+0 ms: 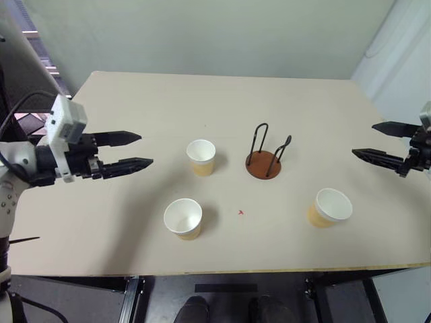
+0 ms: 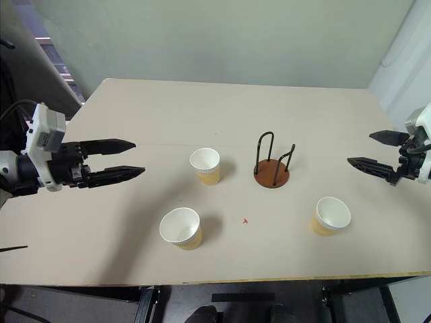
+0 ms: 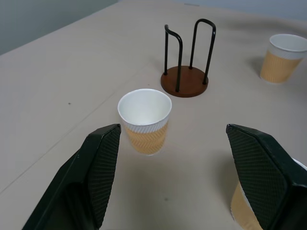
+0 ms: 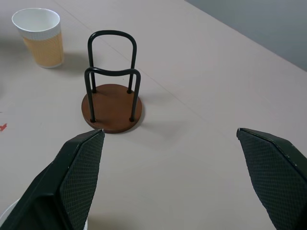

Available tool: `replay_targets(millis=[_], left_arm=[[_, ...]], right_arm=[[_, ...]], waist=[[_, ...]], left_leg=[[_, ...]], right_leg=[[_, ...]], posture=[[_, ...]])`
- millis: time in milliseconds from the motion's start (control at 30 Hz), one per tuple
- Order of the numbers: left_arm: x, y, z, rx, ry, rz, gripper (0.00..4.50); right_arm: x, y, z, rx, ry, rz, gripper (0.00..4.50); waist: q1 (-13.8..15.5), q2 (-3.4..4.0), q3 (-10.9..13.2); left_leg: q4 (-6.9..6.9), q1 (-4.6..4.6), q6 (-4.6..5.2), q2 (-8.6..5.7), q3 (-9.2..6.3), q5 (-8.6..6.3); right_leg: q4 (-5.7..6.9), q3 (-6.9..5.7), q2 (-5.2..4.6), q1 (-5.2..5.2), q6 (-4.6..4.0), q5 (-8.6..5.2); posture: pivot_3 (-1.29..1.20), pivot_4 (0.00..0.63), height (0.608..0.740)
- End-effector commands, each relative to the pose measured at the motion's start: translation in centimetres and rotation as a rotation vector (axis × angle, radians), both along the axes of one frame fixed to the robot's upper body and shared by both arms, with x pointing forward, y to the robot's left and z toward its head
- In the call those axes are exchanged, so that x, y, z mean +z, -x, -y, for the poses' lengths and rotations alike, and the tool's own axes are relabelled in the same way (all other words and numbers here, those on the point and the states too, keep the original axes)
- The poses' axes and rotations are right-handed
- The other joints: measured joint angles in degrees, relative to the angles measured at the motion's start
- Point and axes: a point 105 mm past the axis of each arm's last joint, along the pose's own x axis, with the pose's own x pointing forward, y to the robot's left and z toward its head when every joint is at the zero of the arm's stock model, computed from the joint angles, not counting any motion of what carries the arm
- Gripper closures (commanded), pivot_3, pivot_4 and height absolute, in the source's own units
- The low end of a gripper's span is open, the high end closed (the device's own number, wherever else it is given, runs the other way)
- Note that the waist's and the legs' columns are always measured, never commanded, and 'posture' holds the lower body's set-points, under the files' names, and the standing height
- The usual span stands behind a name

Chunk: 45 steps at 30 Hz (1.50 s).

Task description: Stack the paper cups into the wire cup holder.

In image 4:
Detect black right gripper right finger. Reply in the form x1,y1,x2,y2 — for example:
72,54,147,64
236,127,307,230

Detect orange and white paper cup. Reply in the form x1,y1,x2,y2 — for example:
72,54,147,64
12,8,65,69

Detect black wire rack wooden base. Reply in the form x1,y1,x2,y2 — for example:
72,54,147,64
81,30,146,134

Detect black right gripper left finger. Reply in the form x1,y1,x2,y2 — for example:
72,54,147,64
0,128,106,230

